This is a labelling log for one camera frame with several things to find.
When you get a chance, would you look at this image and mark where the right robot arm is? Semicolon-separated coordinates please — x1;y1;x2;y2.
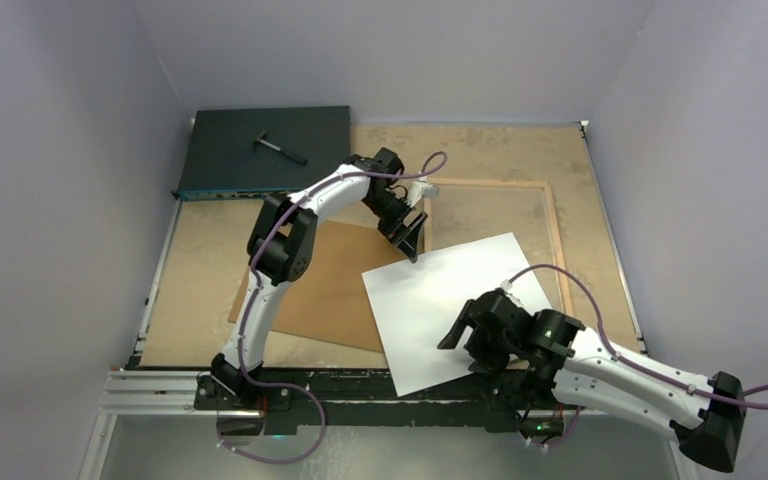
437;288;747;473

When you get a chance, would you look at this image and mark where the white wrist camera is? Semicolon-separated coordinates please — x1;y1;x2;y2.
405;177;439;207
499;279;528;307

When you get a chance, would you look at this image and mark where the wooden picture frame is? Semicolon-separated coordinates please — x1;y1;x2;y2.
422;177;575;318

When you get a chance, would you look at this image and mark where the printed photo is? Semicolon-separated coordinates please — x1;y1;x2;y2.
362;232;529;397

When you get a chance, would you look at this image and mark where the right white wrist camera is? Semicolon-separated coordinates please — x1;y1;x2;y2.
499;279;528;307

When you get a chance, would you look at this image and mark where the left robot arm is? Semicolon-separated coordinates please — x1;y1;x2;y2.
210;148;448;409

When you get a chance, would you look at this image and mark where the aluminium extrusion rail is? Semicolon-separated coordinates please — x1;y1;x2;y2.
97;369;683;417

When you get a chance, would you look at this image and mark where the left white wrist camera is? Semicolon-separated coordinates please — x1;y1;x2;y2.
405;177;439;207

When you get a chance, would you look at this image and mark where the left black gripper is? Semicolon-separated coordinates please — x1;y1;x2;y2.
362;191;427;263

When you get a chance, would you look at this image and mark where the dark network switch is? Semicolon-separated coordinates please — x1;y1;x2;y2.
173;106;351;201

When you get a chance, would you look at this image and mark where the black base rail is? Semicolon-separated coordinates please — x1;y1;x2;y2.
194;367;575;439

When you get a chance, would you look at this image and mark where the small black hammer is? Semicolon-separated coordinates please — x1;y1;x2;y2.
253;130;308;166

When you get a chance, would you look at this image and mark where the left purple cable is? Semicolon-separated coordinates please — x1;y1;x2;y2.
215;150;450;465

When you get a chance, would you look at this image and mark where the brown backing board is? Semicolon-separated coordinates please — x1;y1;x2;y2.
227;218;412;354

